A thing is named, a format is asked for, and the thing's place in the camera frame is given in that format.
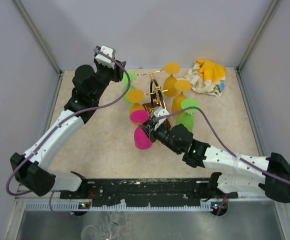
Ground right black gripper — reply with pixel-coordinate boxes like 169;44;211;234
139;120;182;156

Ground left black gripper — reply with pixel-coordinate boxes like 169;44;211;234
91;54;126;101

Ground green plastic wine glass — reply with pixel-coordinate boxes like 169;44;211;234
176;98;199;132
122;71;136;105

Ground pink plastic wine glass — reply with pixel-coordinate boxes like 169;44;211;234
130;109;152;150

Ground gold wire wine glass rack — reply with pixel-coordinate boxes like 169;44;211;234
135;69;179;113

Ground orange plastic wine glass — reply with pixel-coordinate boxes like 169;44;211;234
171;80;192;113
127;89;145;116
163;62;180;97

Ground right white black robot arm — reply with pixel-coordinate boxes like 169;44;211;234
134;122;290;204

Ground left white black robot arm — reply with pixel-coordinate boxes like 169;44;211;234
10;61;126;199

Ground clear wine glass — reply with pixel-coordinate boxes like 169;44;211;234
81;218;122;240

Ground yellow patterned cloth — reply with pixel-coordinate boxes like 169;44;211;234
184;59;226;97

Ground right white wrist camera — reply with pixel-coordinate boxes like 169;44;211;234
151;106;169;131

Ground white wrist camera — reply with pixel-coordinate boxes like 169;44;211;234
94;45;116;70
151;106;169;131

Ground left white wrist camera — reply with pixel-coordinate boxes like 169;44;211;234
94;45;116;70

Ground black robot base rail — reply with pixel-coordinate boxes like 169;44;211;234
60;178;238;213

